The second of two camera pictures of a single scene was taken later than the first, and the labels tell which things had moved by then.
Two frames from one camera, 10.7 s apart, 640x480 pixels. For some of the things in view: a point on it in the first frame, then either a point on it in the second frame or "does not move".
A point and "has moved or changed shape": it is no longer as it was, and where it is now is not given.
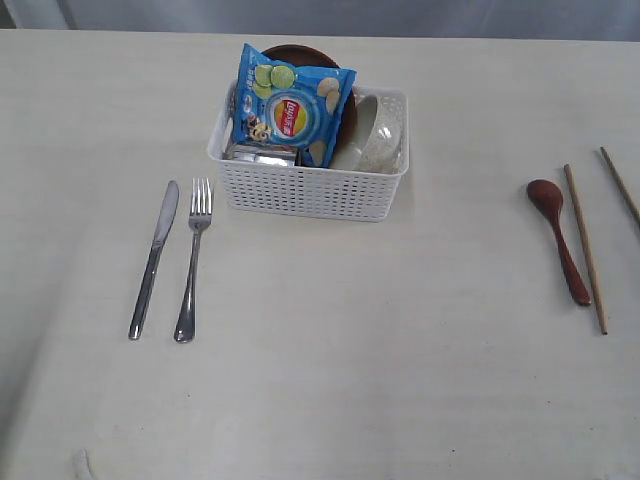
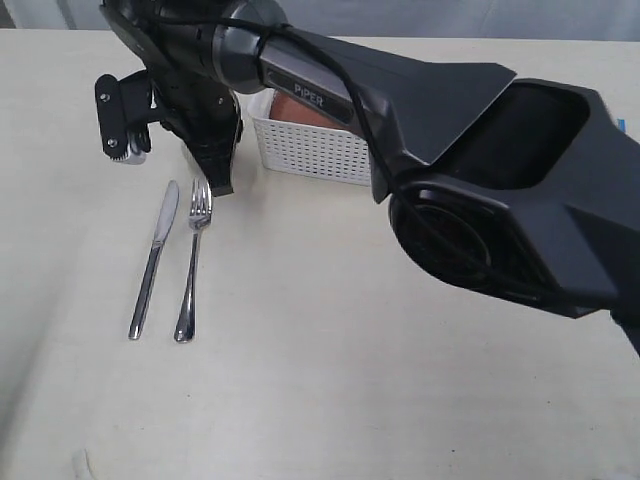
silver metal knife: [166, 214] does not move
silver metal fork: [185, 327] does not move
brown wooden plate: [304, 56] has moved or changed shape
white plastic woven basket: [308, 192] → [304, 148]
